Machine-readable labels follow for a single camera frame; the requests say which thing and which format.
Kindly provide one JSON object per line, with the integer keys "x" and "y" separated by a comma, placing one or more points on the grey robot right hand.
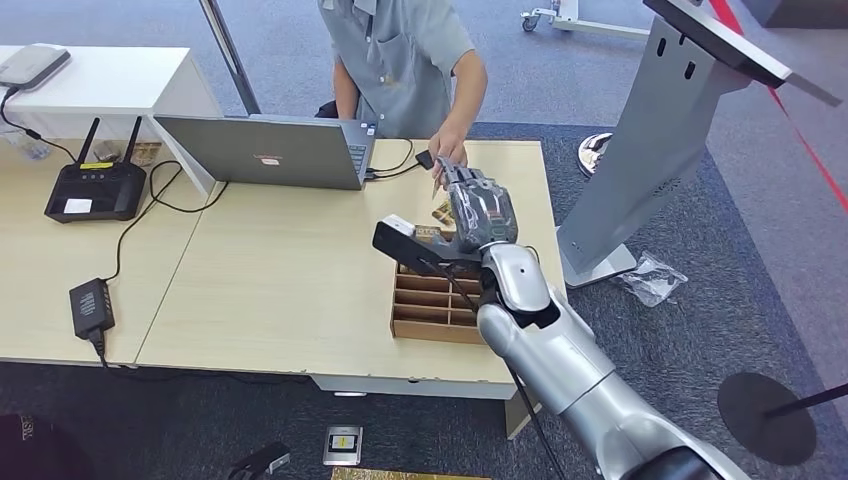
{"x": 484, "y": 212}

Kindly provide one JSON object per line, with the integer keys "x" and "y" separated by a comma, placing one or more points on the person's left hand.
{"x": 447, "y": 146}

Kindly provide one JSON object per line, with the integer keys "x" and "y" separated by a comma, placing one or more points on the person's right forearm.
{"x": 344, "y": 93}

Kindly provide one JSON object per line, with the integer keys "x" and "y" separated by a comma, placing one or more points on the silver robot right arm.
{"x": 563, "y": 351}

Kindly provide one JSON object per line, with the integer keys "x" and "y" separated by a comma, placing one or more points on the person's left forearm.
{"x": 469, "y": 93}

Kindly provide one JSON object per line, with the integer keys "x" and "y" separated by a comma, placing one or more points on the hotel card in holder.
{"x": 429, "y": 232}

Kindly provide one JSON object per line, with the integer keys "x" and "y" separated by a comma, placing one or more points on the person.
{"x": 397, "y": 60}

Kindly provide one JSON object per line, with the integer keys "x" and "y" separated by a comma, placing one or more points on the brown slotted card holder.
{"x": 430, "y": 311}

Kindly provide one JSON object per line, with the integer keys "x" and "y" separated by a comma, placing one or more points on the small grey card reader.
{"x": 342, "y": 446}

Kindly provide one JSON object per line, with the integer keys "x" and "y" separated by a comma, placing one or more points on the small black usb hub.
{"x": 424, "y": 159}

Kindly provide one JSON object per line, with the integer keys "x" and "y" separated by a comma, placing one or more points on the loose gold patterned cards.
{"x": 442, "y": 213}

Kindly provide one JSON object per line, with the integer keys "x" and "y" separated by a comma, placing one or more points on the round chrome base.
{"x": 591, "y": 154}

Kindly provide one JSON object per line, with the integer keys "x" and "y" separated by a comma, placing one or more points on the grey kiosk stand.
{"x": 649, "y": 152}

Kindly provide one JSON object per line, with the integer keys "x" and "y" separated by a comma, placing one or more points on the white wheeled base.
{"x": 576, "y": 22}

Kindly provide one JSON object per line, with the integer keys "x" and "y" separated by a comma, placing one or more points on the clear plastic bag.
{"x": 651, "y": 280}

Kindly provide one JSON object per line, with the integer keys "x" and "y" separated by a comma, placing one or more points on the grey laptop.
{"x": 265, "y": 156}

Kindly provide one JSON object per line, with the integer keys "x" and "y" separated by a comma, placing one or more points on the slanted metal pole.
{"x": 232, "y": 63}

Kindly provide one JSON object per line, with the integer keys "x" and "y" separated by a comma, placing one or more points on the gold patterned sheet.
{"x": 397, "y": 474}

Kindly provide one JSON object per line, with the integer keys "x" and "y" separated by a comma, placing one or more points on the black kiosk screen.
{"x": 722, "y": 43}

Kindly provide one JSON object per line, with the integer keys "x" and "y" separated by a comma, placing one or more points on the small patterned box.
{"x": 147, "y": 154}

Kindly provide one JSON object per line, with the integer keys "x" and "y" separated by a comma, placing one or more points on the red barrier belt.
{"x": 805, "y": 142}

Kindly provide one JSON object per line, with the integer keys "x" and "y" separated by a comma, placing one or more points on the black handheld device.
{"x": 260, "y": 460}

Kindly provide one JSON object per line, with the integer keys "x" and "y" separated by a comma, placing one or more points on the white side table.
{"x": 112, "y": 83}

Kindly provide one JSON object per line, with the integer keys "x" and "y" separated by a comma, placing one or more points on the small grey item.
{"x": 106, "y": 152}

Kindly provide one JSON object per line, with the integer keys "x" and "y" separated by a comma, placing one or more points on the black round stanchion base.
{"x": 762, "y": 430}

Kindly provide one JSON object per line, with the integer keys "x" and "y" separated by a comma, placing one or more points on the black router with antennas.
{"x": 96, "y": 192}

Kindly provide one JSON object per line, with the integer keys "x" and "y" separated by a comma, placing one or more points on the black stanchion pole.
{"x": 808, "y": 399}

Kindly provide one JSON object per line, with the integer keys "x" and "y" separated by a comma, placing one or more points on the black power adapter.
{"x": 91, "y": 308}

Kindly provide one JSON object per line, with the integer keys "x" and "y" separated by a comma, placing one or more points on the clear plastic bottle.
{"x": 26, "y": 146}

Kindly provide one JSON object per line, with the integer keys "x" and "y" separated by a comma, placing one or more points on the flat grey device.
{"x": 33, "y": 65}

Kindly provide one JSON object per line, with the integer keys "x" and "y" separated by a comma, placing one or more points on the black rounded object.
{"x": 36, "y": 454}

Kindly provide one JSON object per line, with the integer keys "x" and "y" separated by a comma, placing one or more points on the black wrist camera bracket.
{"x": 417, "y": 250}

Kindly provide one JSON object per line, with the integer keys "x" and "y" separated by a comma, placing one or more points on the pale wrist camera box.
{"x": 399, "y": 226}

